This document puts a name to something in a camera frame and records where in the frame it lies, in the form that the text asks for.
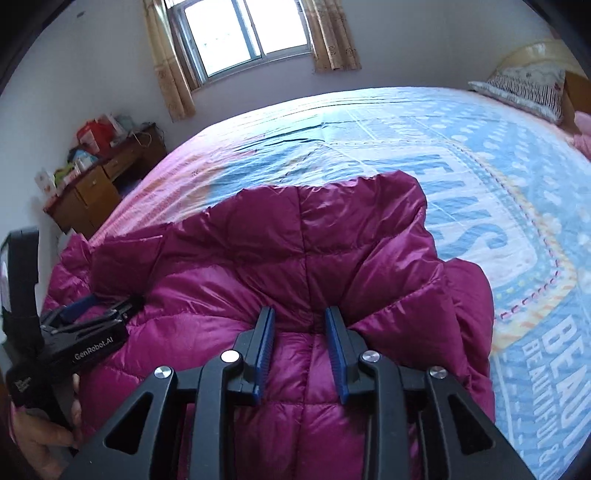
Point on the beige curtain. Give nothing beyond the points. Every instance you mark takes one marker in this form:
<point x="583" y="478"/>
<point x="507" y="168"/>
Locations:
<point x="331" y="41"/>
<point x="170" y="73"/>

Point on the wooden desk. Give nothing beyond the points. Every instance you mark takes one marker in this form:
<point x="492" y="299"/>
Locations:
<point x="86" y="203"/>

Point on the window with aluminium frame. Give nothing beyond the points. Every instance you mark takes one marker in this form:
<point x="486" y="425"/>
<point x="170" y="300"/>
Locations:
<point x="222" y="37"/>

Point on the blue and pink bed sheet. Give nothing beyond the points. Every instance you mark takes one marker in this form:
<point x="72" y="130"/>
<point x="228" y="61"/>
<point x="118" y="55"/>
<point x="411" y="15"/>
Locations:
<point x="504" y="191"/>

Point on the magenta puffer down jacket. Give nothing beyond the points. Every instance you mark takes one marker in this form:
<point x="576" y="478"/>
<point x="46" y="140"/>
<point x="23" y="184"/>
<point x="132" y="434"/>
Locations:
<point x="360" y="245"/>

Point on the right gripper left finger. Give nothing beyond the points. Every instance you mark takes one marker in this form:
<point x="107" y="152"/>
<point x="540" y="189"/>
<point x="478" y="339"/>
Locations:
<point x="143" y="438"/>

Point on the right beige curtain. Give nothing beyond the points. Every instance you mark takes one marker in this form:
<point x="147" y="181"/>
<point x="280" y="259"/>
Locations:
<point x="331" y="41"/>

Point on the wooden headboard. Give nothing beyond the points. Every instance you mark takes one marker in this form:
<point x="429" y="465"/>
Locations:
<point x="576" y="97"/>

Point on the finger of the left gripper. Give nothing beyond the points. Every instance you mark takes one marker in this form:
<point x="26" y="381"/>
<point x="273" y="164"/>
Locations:
<point x="122" y="310"/>
<point x="75" y="313"/>

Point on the person's left hand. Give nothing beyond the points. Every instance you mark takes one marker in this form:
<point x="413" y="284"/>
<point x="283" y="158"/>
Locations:
<point x="37" y="437"/>

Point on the left beige curtain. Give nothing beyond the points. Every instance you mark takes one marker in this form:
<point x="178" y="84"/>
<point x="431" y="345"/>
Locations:
<point x="170" y="73"/>

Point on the white card box on desk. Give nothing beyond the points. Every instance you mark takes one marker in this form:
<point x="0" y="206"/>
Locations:
<point x="45" y="182"/>

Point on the green item on desk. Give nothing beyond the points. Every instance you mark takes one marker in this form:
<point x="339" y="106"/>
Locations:
<point x="60" y="175"/>

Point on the red gift box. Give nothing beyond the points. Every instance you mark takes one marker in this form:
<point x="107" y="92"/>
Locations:
<point x="95" y="136"/>

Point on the patterned pillow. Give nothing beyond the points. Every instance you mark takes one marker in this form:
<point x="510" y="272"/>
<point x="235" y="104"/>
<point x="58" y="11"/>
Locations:
<point x="537" y="89"/>

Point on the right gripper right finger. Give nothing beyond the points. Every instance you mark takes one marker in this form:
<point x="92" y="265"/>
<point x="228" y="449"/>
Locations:
<point x="456" y="439"/>

